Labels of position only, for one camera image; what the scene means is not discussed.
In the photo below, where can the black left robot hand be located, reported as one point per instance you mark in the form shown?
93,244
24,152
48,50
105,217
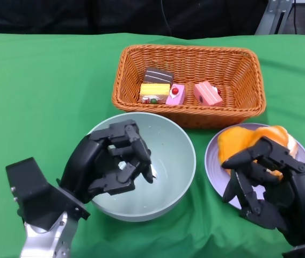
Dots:
101,164

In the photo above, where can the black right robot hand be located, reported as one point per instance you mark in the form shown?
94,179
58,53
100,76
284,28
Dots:
297,193

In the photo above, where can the striped croissant bread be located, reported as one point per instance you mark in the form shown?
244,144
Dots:
273,134

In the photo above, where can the pale green bowl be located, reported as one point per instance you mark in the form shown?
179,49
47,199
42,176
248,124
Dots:
174,161

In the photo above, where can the yellow layered cake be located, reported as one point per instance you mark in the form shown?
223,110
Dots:
153,92

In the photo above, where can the pink cake with cherry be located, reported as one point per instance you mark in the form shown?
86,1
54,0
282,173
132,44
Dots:
176,95

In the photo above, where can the chocolate layered cake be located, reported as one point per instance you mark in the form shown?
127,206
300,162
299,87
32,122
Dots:
159,75

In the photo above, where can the salmon cake with black dot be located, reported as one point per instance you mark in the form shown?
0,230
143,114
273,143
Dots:
207,94

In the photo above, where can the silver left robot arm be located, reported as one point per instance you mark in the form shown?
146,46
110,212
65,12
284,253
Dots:
50,236

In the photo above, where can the lilac plate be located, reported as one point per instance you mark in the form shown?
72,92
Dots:
214,172

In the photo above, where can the orange wicker basket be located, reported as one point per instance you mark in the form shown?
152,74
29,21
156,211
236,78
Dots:
249,70

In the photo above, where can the green tablecloth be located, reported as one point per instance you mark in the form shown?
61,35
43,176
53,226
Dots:
34,80

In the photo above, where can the black cloth backdrop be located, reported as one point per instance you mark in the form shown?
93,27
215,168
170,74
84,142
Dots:
61,16

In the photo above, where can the grey metal stand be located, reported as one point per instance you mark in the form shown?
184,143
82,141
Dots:
272,16

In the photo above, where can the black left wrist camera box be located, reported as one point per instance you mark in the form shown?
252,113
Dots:
37,193

